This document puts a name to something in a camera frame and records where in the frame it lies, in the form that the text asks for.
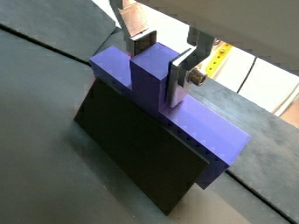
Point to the purple cross-shaped block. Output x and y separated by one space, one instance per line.
139 77

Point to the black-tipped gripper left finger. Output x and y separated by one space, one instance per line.
139 36

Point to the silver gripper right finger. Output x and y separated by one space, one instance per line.
183 72

